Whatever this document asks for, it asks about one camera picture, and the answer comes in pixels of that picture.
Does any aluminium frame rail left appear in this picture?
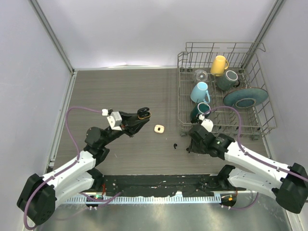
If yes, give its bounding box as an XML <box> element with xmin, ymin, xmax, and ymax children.
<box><xmin>47</xmin><ymin>71</ymin><xmax>77</xmax><ymax>168</ymax></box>

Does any clear glass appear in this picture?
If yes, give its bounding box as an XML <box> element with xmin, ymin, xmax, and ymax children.
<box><xmin>192</xmin><ymin>69</ymin><xmax>208</xmax><ymax>83</ymax></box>

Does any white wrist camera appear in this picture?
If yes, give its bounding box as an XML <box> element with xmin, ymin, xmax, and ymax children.
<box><xmin>198</xmin><ymin>114</ymin><xmax>214</xmax><ymax>132</ymax></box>
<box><xmin>102</xmin><ymin>109</ymin><xmax>122</xmax><ymax>131</ymax></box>

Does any cream earbud charging case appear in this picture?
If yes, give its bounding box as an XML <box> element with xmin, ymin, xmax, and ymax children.
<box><xmin>154</xmin><ymin>125</ymin><xmax>165</xmax><ymax>134</ymax></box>

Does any yellow mug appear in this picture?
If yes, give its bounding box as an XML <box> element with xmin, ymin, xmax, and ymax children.
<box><xmin>210</xmin><ymin>55</ymin><xmax>230</xmax><ymax>77</ymax></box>

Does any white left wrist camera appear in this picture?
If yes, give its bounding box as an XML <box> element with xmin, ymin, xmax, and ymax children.
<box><xmin>102</xmin><ymin>109</ymin><xmax>122</xmax><ymax>131</ymax></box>

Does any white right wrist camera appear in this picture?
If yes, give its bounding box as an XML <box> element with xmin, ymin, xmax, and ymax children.
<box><xmin>198</xmin><ymin>114</ymin><xmax>214</xmax><ymax>132</ymax></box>

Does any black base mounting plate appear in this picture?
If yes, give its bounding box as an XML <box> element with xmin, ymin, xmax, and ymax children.
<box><xmin>84</xmin><ymin>174</ymin><xmax>236</xmax><ymax>197</ymax></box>

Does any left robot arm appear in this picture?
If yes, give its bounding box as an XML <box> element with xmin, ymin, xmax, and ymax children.
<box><xmin>17</xmin><ymin>107</ymin><xmax>151</xmax><ymax>230</ymax></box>

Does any blue ceramic plate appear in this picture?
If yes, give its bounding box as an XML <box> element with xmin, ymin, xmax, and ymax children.
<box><xmin>223</xmin><ymin>87</ymin><xmax>269</xmax><ymax>109</ymax></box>

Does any dark teal mug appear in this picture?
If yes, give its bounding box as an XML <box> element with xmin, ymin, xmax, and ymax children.
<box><xmin>190</xmin><ymin>102</ymin><xmax>211</xmax><ymax>123</ymax></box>

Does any dark grey-green mug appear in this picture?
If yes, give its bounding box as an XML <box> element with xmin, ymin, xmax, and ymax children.
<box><xmin>216</xmin><ymin>70</ymin><xmax>240</xmax><ymax>91</ymax></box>

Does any white slotted cable duct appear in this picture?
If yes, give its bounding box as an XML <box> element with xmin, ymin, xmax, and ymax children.
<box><xmin>64</xmin><ymin>193</ymin><xmax>221</xmax><ymax>205</ymax></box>

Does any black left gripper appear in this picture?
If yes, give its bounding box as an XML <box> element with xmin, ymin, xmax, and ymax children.
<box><xmin>101</xmin><ymin>111</ymin><xmax>148</xmax><ymax>146</ymax></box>

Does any light blue mug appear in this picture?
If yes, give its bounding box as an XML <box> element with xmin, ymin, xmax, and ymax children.
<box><xmin>190</xmin><ymin>82</ymin><xmax>211</xmax><ymax>103</ymax></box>

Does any metal wire dish rack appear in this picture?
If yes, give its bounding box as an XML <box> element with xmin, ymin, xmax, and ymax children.
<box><xmin>177</xmin><ymin>42</ymin><xmax>277</xmax><ymax>140</ymax></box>

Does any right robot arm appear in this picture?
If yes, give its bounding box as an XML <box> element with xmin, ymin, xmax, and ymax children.
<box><xmin>187</xmin><ymin>125</ymin><xmax>308</xmax><ymax>214</ymax></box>

